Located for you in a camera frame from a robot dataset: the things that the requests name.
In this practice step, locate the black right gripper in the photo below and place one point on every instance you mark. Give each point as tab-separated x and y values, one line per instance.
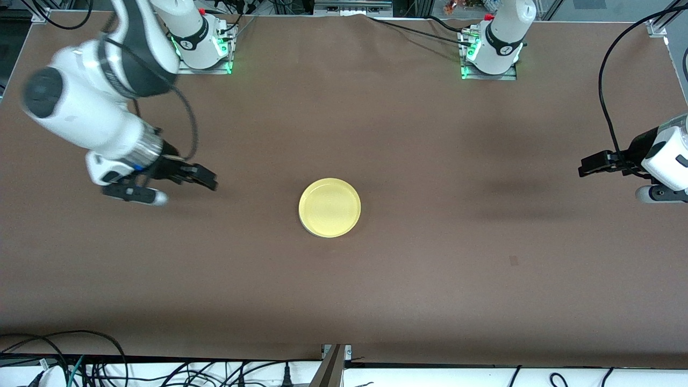
169	166

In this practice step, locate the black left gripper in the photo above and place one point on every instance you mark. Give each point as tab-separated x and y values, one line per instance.
637	150

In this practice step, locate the yellow plastic plate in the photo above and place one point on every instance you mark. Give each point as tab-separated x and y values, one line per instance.
329	207

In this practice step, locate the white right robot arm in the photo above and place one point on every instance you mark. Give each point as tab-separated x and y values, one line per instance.
91	118

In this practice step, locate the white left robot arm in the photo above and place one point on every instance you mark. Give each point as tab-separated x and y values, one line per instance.
505	32

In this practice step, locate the brown table cover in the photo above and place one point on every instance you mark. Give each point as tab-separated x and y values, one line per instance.
344	295

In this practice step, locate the black plug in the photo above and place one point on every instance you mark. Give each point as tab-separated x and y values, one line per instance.
287	379

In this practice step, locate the aluminium profile bar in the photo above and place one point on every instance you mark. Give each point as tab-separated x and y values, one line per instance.
330	371

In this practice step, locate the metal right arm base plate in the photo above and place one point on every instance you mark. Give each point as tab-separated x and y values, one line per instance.
215	70

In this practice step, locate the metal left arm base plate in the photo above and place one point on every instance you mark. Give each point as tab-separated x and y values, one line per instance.
505	77

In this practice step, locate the aluminium frame post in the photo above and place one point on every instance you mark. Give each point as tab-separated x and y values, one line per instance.
657	29

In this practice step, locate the grey metal rail box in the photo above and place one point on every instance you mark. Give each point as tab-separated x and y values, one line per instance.
352	6

